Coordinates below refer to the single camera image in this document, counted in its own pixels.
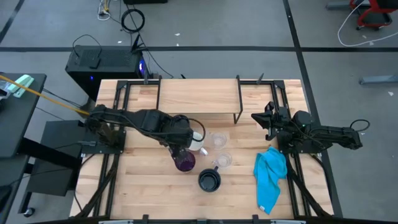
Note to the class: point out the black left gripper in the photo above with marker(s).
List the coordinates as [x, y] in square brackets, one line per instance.
[180, 137]

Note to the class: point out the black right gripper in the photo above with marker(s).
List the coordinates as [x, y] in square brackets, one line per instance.
[281, 123]

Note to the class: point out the purple faceted plastic tumbler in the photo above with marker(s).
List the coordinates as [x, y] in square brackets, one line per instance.
[186, 163]

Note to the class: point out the orange mug with white inside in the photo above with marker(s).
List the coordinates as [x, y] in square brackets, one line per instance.
[196, 143]

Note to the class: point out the small clear glass cup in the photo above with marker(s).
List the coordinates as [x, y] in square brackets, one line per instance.
[224, 160]
[218, 141]

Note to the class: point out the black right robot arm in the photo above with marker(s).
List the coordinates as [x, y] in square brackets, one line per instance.
[329, 135]

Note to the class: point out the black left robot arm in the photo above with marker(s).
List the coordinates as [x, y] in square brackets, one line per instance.
[149, 121]

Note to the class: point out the wooden shelf with black legs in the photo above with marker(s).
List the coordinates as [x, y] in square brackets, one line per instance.
[199, 96]

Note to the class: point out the blue microfibre cloth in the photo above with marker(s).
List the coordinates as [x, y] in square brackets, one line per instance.
[267, 174]

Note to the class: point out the black computer tower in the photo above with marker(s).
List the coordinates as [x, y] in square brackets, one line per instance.
[115, 59]

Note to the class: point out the black wifi antennas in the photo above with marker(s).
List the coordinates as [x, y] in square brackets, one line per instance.
[136, 43]

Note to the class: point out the grey desk foot bar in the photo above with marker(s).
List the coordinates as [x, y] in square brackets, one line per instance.
[377, 79]
[339, 5]

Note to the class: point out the small black box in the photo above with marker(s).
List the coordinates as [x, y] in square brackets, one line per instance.
[94, 63]

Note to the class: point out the black low cart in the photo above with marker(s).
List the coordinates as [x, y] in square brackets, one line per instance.
[53, 177]

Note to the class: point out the red rolling chair base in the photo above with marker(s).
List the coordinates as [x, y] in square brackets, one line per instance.
[359, 22]

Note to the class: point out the black floor box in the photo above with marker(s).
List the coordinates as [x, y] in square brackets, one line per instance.
[144, 1]

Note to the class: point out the black caster wheel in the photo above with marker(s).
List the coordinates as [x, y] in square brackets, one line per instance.
[29, 212]

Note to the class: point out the black side desk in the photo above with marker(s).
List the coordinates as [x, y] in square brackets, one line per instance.
[18, 124]

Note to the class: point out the mint green stapler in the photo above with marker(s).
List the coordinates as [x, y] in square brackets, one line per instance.
[22, 83]

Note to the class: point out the clear plastic bag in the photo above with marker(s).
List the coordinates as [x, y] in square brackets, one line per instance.
[4, 90]

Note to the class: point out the black aluminium table frame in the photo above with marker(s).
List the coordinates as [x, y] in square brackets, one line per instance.
[267, 82]

